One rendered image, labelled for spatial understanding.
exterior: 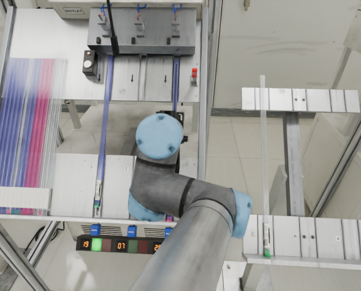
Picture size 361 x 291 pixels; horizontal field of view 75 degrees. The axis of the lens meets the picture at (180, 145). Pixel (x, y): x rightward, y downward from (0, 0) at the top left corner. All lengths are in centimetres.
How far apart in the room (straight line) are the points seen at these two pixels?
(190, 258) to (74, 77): 74
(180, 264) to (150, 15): 75
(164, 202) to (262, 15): 221
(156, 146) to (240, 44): 216
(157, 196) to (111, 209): 37
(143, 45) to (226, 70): 180
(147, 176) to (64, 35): 69
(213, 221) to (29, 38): 89
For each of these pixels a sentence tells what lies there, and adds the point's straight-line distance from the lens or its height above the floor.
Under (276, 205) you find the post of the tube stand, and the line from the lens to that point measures 88.
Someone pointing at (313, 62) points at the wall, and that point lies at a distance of 274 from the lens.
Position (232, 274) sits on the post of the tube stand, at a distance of 146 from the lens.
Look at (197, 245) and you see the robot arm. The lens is 27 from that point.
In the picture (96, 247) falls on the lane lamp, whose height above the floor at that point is 65.
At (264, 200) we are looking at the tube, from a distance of 69.
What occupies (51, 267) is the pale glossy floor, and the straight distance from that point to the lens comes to 163.
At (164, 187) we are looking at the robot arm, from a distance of 41.
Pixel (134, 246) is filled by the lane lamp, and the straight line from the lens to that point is 77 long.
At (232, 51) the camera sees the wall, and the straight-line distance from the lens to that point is 248.
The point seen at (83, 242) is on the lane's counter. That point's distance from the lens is 82.
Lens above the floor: 131
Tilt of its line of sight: 36 degrees down
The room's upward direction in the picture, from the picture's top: straight up
